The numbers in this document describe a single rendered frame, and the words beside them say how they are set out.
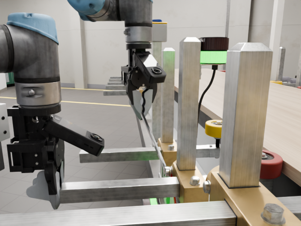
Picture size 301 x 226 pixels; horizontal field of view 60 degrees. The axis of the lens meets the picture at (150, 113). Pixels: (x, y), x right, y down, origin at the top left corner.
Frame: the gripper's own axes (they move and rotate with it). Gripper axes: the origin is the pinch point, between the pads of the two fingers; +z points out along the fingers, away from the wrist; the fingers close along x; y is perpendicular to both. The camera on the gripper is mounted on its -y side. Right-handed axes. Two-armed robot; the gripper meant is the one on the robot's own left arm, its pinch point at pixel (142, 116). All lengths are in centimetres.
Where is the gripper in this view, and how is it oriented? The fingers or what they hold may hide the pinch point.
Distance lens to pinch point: 74.6
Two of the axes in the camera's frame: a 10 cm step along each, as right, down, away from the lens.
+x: -9.0, 1.0, -4.3
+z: 0.0, 9.7, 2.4
